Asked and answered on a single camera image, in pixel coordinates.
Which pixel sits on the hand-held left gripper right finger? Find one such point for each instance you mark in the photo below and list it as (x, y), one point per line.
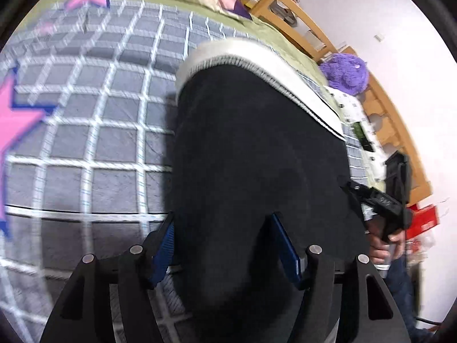
(287, 250)

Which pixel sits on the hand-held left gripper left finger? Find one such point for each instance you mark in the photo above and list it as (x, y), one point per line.
(162, 253)

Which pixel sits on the black pants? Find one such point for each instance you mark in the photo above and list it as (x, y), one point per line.
(250, 150)

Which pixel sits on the person's right hand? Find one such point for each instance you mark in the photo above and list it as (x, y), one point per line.
(380, 253)

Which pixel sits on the red box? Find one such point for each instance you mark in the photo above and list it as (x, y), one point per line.
(423, 221)

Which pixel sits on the person's blue jeans leg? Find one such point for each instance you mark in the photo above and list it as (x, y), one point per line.
(403, 293)

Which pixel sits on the white printed cloth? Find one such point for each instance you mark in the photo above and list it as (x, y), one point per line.
(357, 121)

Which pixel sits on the grey checkered blanket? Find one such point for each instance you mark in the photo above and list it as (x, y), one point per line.
(107, 132)

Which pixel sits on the purple plush toy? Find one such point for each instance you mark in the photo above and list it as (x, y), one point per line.
(344, 73)

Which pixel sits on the green bed sheet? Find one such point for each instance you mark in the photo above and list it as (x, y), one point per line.
(278, 32)

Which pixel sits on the white wall switch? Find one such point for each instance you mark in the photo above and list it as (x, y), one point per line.
(378, 38)

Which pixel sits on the wooden bed frame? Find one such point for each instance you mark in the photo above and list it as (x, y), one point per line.
(317, 32)

